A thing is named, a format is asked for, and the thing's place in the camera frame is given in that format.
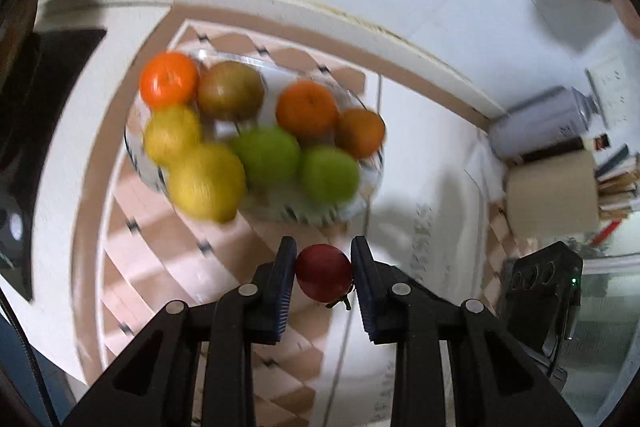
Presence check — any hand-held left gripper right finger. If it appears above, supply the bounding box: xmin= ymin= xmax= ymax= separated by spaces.
xmin=350 ymin=235 xmax=583 ymax=427

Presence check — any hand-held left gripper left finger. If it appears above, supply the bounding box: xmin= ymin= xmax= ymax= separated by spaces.
xmin=62 ymin=236 xmax=298 ymax=427

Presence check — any red cherry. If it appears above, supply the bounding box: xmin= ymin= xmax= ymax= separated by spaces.
xmin=295 ymin=243 xmax=354 ymax=309

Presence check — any patterned oval plate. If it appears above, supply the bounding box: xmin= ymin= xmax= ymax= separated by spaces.
xmin=123 ymin=49 xmax=386 ymax=225

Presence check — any green apple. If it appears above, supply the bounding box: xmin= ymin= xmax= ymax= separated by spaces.
xmin=300 ymin=145 xmax=361 ymax=204
xmin=231 ymin=126 xmax=302 ymax=186

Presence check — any yellow pear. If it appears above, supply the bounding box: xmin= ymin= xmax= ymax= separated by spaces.
xmin=143 ymin=104 xmax=204 ymax=166
xmin=167 ymin=143 xmax=248 ymax=224

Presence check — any dark orange tangerine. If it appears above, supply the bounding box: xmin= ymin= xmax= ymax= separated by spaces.
xmin=334 ymin=108 xmax=387 ymax=159

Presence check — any brown pear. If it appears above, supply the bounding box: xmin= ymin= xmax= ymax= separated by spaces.
xmin=196 ymin=61 xmax=266 ymax=122

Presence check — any beige utensil holder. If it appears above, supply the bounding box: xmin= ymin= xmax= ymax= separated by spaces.
xmin=504 ymin=151 xmax=601 ymax=238

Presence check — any checkered counter mat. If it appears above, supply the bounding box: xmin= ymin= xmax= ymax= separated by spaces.
xmin=70 ymin=4 xmax=521 ymax=427

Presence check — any grey spray can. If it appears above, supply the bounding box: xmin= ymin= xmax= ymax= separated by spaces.
xmin=487 ymin=86 xmax=599 ymax=164

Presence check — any black gas stove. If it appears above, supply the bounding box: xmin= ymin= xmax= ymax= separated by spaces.
xmin=0 ymin=27 xmax=108 ymax=303

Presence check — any black knife handle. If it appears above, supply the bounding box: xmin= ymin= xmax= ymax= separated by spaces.
xmin=592 ymin=134 xmax=632 ymax=182

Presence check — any white wall outlet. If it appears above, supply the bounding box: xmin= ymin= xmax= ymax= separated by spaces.
xmin=584 ymin=56 xmax=634 ymax=128

